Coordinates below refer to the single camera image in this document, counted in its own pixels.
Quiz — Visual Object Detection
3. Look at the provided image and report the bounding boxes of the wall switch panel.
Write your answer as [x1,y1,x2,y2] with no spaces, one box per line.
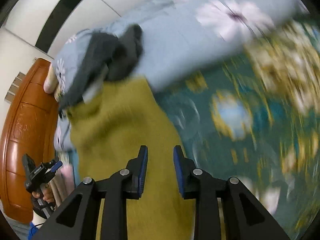
[4,72,25,104]

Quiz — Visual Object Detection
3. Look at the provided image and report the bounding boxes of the white black sliding wardrobe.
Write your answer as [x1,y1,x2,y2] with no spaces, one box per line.
[4,0,144,57]

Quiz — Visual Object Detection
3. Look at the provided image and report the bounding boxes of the floral lower pillow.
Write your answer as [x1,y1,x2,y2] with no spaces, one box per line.
[54,86,63,102]

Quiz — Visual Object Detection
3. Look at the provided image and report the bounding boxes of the light blue floral duvet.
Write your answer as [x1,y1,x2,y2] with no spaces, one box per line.
[54,0,299,151]

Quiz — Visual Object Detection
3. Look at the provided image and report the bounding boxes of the teal floral bed sheet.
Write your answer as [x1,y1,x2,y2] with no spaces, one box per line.
[153,16,319,239]

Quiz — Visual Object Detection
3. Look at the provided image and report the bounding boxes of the dark grey jacket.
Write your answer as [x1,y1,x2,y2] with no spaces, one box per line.
[53,24,143,116]

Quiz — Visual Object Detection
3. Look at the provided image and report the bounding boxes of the left hand on gripper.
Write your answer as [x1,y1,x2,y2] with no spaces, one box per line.
[32,184,55,203]

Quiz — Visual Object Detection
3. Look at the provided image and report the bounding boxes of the orange wooden headboard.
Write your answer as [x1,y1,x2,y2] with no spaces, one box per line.
[1,59,58,224]

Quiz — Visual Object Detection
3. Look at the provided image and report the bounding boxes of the pink beige folded clothes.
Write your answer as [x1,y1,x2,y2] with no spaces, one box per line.
[49,152,75,207]

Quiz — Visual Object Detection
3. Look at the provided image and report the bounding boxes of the olive green knit sweater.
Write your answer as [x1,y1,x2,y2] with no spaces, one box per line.
[67,78,195,239]

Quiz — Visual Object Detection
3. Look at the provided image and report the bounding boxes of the blue sleeved left forearm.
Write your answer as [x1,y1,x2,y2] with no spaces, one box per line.
[28,208,47,240]

